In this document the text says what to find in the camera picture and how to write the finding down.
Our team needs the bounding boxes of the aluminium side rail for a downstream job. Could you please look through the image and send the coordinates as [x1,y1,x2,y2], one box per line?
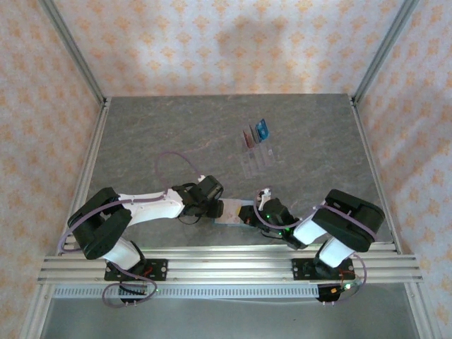
[24,97,113,339]
[349,94,442,339]

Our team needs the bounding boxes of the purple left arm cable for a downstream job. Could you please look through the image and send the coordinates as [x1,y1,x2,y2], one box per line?
[58,151,203,309]

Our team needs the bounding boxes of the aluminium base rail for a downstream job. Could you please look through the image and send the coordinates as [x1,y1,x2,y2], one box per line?
[37,246,424,284]

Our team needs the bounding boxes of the grey slotted cable duct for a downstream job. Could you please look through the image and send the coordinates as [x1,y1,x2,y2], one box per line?
[52,284,321,300]

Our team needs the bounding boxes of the teal card holder wallet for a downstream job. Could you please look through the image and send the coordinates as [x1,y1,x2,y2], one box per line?
[211,198,256,229]

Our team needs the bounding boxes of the aluminium frame post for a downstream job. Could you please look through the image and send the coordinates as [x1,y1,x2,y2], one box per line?
[37,0,108,107]
[352,0,422,105]

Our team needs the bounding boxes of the blue credit card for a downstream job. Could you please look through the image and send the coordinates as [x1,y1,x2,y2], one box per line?
[254,119,272,143]

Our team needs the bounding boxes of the pink white card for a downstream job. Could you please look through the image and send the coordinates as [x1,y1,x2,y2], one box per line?
[220,199,244,225]

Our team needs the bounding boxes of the clear acrylic card stand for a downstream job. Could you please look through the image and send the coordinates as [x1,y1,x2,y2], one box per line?
[235,135,277,178]

